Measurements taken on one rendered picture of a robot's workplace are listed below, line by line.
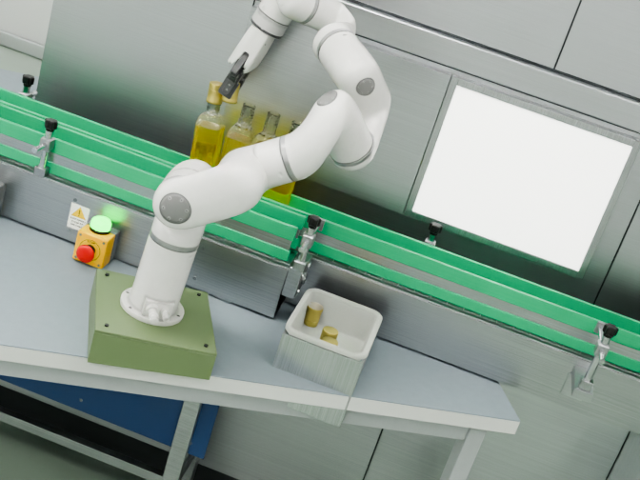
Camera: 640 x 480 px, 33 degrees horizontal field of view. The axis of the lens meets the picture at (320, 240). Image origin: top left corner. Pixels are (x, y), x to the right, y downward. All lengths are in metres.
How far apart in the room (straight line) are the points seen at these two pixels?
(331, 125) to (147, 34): 0.80
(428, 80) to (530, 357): 0.64
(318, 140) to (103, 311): 0.53
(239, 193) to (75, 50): 0.90
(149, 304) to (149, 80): 0.71
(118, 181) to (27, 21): 3.76
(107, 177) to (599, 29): 1.09
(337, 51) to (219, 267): 0.57
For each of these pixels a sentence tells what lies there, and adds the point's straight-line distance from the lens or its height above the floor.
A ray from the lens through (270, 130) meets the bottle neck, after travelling 2.33.
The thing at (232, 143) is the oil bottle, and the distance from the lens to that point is 2.35.
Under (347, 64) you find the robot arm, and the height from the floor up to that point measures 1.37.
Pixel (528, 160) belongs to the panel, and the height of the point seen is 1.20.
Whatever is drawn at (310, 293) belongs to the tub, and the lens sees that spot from 2.29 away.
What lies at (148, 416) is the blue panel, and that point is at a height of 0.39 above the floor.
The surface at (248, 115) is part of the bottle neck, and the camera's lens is 2.34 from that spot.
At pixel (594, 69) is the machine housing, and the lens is 2.38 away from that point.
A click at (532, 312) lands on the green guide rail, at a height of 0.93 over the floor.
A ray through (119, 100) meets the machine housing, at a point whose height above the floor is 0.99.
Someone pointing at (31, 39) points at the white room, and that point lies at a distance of 6.06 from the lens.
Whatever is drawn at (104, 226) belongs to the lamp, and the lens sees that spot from 2.31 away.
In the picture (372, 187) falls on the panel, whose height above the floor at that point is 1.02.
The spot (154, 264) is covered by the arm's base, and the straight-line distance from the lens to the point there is 2.01.
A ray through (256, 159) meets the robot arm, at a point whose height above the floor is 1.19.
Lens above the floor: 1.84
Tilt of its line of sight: 23 degrees down
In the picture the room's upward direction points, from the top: 18 degrees clockwise
